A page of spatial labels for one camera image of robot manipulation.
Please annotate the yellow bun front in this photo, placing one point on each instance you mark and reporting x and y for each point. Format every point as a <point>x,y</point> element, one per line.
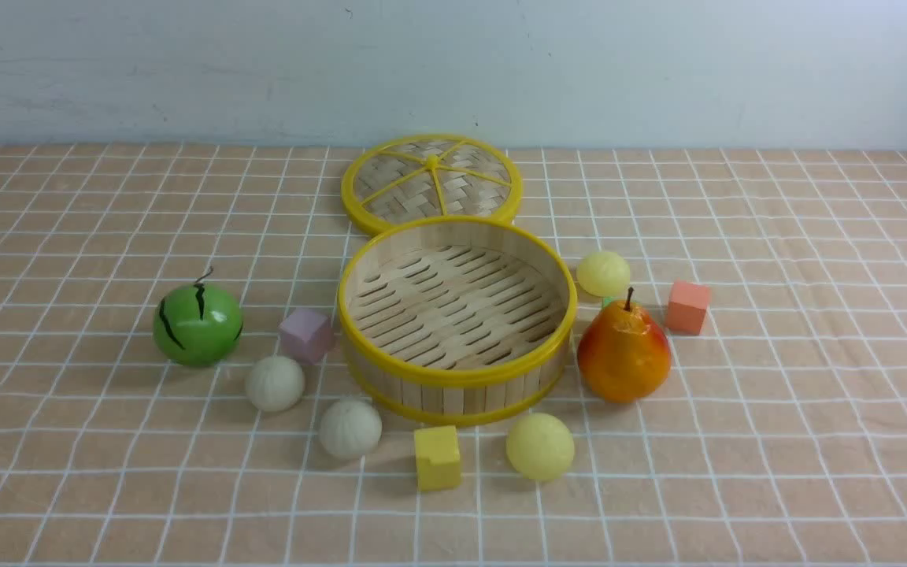
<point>540,447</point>

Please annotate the yellow bun back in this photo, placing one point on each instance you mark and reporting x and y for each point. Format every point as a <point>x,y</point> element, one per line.
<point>603,274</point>

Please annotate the checkered orange tablecloth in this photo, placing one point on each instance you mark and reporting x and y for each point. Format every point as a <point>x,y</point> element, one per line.
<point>779,438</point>

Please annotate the woven bamboo steamer lid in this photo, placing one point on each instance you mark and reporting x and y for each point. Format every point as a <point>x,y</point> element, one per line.
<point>430,175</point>

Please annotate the white bun front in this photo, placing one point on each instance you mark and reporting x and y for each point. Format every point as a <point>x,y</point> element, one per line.
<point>350,428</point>

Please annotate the orange red toy pear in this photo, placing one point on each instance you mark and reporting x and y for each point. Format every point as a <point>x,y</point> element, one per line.
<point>623,355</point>

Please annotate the salmon foam cube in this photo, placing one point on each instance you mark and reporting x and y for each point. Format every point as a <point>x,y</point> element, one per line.
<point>687,307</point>

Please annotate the white bun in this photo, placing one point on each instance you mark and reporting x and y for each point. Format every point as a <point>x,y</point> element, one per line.
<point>350,428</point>
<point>275,383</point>

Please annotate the bamboo steamer tray yellow rim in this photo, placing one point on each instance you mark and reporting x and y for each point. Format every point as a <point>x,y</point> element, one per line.
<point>457,320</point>

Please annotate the green toy watermelon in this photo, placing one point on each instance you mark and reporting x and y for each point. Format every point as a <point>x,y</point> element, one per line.
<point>197,325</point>

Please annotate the yellow foam cube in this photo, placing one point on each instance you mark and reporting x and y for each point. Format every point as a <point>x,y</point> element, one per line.
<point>437,458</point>

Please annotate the yellow bun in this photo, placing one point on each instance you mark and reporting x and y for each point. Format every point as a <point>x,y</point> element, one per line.
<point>603,274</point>
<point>540,447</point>

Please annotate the purple foam cube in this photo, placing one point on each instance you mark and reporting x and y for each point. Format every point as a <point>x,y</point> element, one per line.
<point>306,335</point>

